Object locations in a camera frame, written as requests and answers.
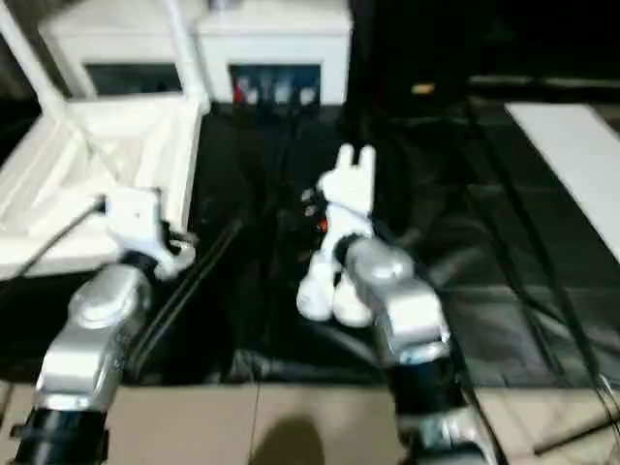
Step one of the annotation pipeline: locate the white flat panel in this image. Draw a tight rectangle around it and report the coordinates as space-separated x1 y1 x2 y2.
505 103 620 265

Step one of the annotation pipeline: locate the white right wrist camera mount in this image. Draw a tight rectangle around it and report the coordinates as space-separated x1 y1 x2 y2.
309 164 378 292

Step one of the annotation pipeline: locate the white plastic table top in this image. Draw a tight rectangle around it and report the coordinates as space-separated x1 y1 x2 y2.
0 94 210 281

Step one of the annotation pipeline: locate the black mat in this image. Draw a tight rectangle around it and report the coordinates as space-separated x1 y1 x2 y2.
0 91 620 388

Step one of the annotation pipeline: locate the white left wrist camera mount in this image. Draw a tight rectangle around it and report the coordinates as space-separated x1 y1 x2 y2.
103 187 196 281

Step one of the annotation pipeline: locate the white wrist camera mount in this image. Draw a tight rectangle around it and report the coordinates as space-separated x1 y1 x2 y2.
103 187 196 281
309 164 378 292

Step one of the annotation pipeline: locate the white plastic table leg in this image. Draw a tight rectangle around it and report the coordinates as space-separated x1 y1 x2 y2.
295 143 355 322
164 0 212 106
0 0 67 117
333 144 377 326

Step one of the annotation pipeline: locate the black metal bar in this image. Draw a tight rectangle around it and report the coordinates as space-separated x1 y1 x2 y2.
467 75 620 89

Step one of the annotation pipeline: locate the white cabinet with glass doors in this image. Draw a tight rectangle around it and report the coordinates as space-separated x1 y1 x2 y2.
38 0 353 106

